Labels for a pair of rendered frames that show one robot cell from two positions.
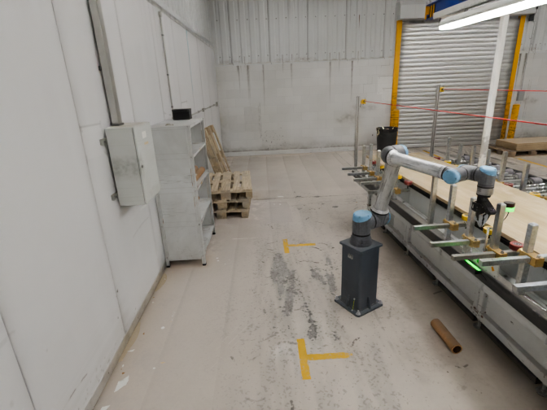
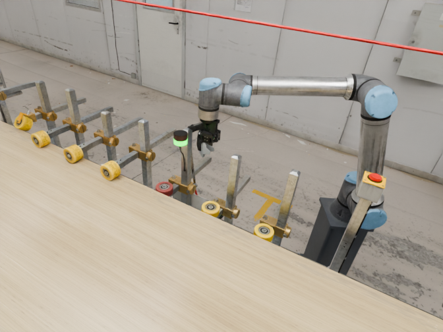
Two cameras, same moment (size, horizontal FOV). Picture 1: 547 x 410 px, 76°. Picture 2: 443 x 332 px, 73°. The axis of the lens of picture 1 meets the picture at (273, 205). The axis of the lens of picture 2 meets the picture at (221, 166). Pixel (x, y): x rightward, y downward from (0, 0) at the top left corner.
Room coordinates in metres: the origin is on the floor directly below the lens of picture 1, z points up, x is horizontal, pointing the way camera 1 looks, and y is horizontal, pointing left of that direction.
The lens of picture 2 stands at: (2.69, -2.30, 1.77)
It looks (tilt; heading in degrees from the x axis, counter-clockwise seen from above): 34 degrees down; 120
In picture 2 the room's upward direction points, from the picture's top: 5 degrees clockwise
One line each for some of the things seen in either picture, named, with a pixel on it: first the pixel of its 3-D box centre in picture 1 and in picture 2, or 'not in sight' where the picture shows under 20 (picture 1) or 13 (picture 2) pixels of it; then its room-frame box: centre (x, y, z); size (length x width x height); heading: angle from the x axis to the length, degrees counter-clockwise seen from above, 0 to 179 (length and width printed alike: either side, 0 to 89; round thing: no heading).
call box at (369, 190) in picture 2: not in sight; (370, 187); (2.72, -1.32, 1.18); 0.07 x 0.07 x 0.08; 4
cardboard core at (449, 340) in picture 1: (445, 335); not in sight; (2.16, -1.27, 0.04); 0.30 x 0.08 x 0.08; 4
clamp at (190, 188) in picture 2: (496, 252); (181, 185); (1.94, -1.38, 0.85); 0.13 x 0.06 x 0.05; 4
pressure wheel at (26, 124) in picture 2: not in sight; (23, 123); (0.94, -1.58, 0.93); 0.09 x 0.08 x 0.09; 94
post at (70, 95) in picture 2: not in sight; (78, 129); (1.22, -1.43, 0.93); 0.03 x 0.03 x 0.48; 4
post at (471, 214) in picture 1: (470, 229); (231, 199); (2.21, -1.36, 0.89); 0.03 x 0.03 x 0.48; 4
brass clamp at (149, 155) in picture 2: (530, 257); (142, 153); (1.69, -1.40, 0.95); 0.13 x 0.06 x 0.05; 4
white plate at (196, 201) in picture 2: (483, 262); (193, 201); (1.99, -1.35, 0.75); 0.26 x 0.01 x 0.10; 4
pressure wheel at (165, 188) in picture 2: (515, 251); (164, 195); (1.93, -1.50, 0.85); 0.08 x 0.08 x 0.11
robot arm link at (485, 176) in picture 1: (486, 176); (209, 93); (2.02, -1.29, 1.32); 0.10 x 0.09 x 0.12; 29
